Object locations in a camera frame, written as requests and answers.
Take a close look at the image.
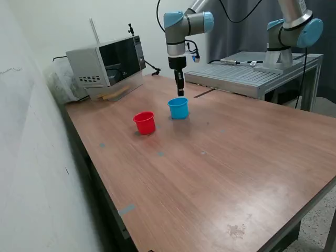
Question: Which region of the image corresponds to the grey metal table bracket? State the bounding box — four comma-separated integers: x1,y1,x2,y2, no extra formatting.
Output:
115,209,131,240

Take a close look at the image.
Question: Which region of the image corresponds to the grey metal robot base table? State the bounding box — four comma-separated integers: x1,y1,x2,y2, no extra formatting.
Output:
183,51,324,112

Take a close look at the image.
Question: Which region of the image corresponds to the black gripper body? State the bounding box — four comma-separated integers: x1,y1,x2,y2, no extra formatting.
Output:
167,55,187,70

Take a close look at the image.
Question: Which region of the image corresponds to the black cable with white label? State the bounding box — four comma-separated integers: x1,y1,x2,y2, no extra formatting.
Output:
208,58,264,66

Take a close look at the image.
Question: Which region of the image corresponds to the silver microwave oven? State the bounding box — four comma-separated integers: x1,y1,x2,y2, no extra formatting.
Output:
65,35,147,89

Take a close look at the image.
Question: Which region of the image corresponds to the pale wooden stick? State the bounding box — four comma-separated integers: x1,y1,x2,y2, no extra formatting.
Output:
97,86,131,102

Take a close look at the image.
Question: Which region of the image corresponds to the thin white rod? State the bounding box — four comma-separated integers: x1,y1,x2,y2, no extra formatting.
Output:
89,17,101,44

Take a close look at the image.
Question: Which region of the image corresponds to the dark metal table frame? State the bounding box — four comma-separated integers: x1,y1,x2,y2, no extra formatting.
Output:
256,177,336,252

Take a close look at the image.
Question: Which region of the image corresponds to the grey translucent plastic bag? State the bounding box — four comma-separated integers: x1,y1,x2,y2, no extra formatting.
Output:
43,59,90,104

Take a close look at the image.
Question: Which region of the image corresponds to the red plastic cup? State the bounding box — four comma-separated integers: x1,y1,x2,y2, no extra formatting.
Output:
133,111,156,136

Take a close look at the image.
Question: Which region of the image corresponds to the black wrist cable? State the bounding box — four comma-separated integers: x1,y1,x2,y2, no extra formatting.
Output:
156,0,263,57

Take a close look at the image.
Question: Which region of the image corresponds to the blue plastic cup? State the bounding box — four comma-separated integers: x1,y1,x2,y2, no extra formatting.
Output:
167,97,190,120

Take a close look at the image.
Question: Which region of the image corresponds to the black hanging cable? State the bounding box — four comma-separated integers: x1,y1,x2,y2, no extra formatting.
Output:
293,46,310,109

